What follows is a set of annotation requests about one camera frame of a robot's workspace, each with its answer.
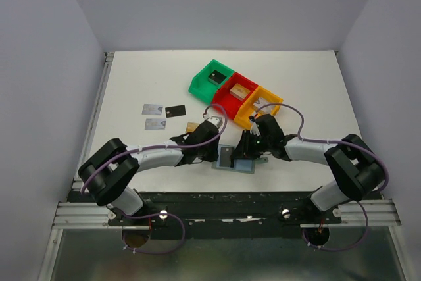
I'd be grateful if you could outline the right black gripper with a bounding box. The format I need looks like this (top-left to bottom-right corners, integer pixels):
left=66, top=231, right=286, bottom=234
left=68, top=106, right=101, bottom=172
left=230, top=129, right=272, bottom=160

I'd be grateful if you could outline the tan gold credit card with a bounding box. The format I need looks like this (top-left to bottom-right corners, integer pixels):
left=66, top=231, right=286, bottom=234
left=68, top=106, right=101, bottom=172
left=185, top=122, right=199, bottom=133

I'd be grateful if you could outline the black credit card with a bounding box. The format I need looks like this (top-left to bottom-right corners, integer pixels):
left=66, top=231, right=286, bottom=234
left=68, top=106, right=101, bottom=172
left=218, top=146, right=234, bottom=168
left=165, top=105, right=186, bottom=118

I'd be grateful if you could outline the grey-green card holder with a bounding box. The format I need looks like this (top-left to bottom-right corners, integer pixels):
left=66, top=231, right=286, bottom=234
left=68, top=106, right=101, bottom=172
left=212, top=145, right=268, bottom=174

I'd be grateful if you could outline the silver VIP credit card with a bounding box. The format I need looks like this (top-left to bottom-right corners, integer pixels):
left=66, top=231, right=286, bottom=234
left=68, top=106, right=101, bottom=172
left=141, top=104, right=163, bottom=115

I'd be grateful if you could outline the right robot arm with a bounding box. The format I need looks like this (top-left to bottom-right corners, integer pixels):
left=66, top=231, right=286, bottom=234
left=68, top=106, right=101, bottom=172
left=231, top=115, right=388, bottom=223

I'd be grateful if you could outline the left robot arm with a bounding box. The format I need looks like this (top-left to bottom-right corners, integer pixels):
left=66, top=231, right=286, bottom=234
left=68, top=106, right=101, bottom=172
left=78, top=116, right=222, bottom=225

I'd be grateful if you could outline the blue card sleeve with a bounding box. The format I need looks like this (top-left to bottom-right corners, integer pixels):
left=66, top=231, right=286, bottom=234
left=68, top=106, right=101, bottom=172
left=234, top=159, right=255, bottom=174

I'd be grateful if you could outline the tan card in red bin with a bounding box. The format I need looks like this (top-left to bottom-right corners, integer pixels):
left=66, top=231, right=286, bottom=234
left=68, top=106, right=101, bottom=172
left=230, top=83, right=250, bottom=101

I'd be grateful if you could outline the white card in yellow bin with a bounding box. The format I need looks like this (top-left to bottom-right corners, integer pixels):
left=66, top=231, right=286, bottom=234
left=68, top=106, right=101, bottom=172
left=253, top=97, right=275, bottom=114

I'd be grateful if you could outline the black card in green bin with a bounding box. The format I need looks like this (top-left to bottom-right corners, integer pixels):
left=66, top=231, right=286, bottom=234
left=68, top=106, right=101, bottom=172
left=208, top=70, right=226, bottom=86

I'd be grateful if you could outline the red plastic bin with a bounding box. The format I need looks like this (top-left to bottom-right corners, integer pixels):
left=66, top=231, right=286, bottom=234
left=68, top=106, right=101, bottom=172
left=212, top=72, right=258, bottom=120

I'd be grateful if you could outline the yellow plastic bin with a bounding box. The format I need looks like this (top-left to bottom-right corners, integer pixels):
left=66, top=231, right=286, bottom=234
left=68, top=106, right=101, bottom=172
left=234, top=86, right=284, bottom=130

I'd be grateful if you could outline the green plastic bin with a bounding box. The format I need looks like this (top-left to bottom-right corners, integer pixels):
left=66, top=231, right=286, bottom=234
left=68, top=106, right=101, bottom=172
left=188, top=59, right=234, bottom=105

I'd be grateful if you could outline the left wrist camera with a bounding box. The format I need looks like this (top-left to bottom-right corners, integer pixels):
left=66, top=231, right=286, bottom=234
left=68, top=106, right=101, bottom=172
left=203, top=113, right=224, bottom=129

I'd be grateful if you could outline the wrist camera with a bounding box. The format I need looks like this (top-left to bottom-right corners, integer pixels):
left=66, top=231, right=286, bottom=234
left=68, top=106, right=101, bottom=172
left=203, top=113, right=224, bottom=129
left=249, top=115, right=261, bottom=136

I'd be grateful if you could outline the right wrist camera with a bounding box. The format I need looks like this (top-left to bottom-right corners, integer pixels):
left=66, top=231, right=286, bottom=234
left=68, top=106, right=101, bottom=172
left=249, top=115, right=261, bottom=136

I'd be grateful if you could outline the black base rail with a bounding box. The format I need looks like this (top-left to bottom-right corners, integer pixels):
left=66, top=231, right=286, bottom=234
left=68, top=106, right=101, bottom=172
left=67, top=190, right=382, bottom=241

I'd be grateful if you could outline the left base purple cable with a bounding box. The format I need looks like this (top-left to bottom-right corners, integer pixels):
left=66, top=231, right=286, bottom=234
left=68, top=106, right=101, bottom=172
left=123, top=213, right=187, bottom=255

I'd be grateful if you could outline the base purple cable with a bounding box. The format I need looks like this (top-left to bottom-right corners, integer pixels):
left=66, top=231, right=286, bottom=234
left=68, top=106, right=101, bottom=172
left=123, top=213, right=187, bottom=255
left=302, top=200, right=369, bottom=252

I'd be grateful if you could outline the aluminium side rail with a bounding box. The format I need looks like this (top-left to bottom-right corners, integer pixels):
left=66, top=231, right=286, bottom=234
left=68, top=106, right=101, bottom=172
left=52, top=52, right=114, bottom=230

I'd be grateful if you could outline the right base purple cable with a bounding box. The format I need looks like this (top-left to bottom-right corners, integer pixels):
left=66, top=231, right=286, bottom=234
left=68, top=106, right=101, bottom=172
left=302, top=200, right=369, bottom=252

